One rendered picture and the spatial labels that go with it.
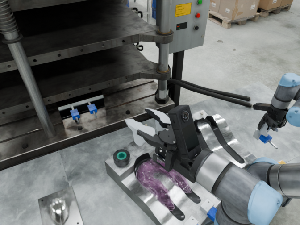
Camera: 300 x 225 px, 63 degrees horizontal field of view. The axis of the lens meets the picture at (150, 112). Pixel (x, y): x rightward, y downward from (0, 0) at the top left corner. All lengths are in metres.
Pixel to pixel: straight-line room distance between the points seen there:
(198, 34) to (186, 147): 1.29
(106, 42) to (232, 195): 1.06
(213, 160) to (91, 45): 0.99
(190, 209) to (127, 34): 0.94
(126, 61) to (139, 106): 0.32
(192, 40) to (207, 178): 1.31
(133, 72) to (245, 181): 1.15
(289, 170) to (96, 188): 0.91
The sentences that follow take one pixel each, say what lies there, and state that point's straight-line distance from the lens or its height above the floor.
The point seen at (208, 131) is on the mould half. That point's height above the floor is 0.92.
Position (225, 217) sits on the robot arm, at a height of 1.37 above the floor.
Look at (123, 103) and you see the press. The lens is 1.70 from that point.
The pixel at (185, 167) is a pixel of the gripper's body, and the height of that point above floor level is 1.41.
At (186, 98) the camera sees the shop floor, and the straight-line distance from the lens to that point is 3.01.
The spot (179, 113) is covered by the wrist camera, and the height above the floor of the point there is 1.54.
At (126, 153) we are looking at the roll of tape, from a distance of 1.18.
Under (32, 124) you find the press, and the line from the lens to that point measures 1.70.
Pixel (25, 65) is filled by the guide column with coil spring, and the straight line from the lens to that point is 1.28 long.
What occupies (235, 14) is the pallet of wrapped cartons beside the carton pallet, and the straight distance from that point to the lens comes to 4.93.
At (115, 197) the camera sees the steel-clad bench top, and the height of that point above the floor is 0.80.
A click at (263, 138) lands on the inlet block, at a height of 0.94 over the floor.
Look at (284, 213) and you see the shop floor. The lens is 2.32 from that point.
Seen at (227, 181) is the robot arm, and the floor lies 1.47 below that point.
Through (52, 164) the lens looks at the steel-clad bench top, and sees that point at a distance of 1.41.
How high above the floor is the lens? 1.87
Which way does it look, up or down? 42 degrees down
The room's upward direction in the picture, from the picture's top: straight up
